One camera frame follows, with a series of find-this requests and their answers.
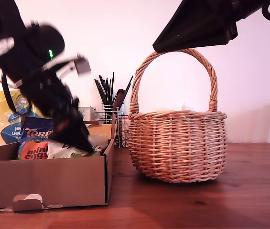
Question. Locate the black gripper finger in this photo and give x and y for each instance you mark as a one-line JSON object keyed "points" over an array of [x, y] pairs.
{"points": [[192, 28], [72, 136]]}

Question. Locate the white Galaxy truffle eggs bag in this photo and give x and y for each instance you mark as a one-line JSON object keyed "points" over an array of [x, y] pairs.
{"points": [[60, 152]]}

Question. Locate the blue Terry's mini eggs bag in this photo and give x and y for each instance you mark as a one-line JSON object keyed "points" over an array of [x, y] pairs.
{"points": [[33, 143]]}

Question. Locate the white Porlex box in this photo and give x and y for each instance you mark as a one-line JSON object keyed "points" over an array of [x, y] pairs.
{"points": [[89, 114]]}

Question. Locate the brown cardboard box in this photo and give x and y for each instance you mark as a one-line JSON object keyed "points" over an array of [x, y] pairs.
{"points": [[53, 183]]}

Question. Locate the black drinking straws bundle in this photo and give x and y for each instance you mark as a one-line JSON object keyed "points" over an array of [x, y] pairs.
{"points": [[104, 93]]}

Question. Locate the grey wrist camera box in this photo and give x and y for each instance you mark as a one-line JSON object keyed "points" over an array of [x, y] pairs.
{"points": [[83, 66]]}

